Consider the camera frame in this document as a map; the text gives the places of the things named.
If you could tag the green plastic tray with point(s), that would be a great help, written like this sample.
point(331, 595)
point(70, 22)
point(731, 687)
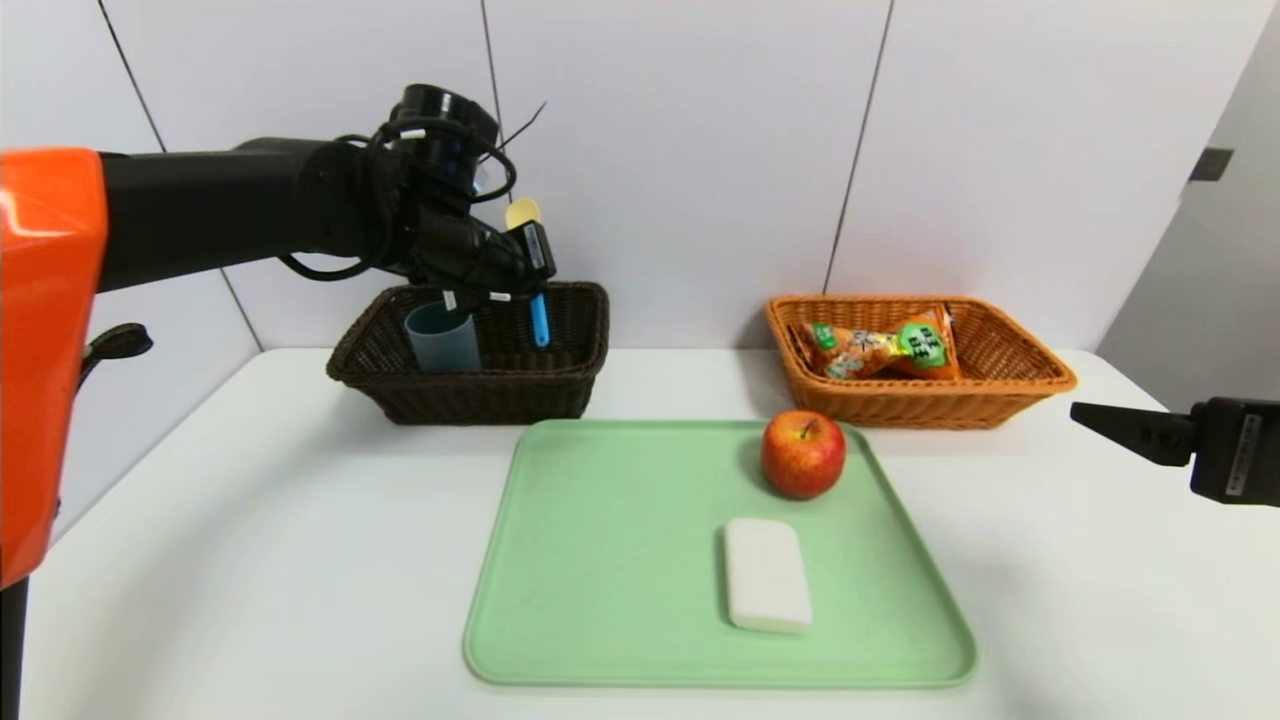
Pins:
point(600, 600)

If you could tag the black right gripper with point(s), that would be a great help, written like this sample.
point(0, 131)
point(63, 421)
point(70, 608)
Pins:
point(1236, 450)

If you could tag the orange snack bag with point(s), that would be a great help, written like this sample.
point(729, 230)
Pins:
point(880, 350)

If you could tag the orange wicker basket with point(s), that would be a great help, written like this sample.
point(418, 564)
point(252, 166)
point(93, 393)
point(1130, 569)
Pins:
point(900, 405)

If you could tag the black wall bracket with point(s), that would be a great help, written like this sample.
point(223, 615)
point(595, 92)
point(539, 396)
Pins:
point(1210, 165)

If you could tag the red apple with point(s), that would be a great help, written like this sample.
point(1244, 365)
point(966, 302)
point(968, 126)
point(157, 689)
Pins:
point(803, 458)

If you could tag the blue-grey plastic cup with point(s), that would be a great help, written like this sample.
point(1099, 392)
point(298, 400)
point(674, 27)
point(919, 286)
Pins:
point(443, 345)

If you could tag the white soap bar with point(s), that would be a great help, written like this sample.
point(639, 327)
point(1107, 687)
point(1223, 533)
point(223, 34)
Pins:
point(767, 575)

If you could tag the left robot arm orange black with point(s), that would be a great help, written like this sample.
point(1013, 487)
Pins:
point(200, 215)

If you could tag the dark brown wicker basket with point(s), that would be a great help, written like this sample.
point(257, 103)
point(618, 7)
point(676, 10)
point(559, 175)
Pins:
point(470, 400)

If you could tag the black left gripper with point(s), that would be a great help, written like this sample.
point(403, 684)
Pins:
point(536, 250)

